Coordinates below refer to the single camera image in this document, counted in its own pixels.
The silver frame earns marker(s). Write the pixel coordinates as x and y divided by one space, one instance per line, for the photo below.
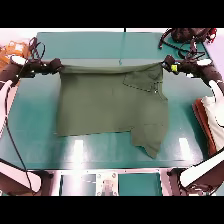
106 181

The red-brown garment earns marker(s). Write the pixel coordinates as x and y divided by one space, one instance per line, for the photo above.
204 123

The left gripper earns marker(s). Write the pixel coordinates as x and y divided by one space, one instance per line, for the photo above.
55 66

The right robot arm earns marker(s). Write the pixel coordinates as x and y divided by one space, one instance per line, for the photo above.
210 75

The orange garment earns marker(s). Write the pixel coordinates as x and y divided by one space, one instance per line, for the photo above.
13 51

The white garment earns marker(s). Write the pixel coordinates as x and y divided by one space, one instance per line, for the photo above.
215 116

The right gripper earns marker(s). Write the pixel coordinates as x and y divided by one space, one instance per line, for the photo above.
169 64

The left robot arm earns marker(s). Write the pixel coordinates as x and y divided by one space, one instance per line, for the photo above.
13 71

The green shirt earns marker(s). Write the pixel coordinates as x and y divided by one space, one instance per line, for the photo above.
106 103

